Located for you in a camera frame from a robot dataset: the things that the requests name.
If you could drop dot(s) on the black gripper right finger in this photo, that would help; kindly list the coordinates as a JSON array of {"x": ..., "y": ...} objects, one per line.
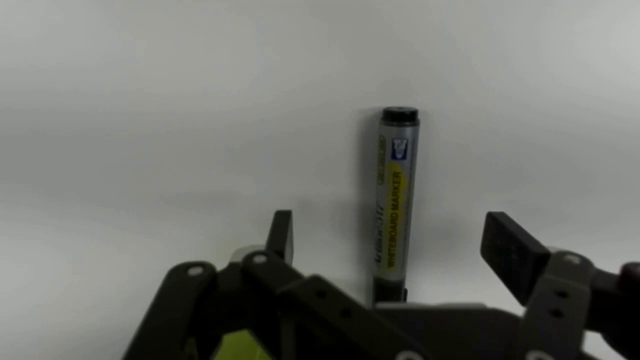
[{"x": 565, "y": 295}]

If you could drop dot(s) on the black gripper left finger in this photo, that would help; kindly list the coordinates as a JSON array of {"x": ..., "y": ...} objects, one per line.
[{"x": 290, "y": 316}]

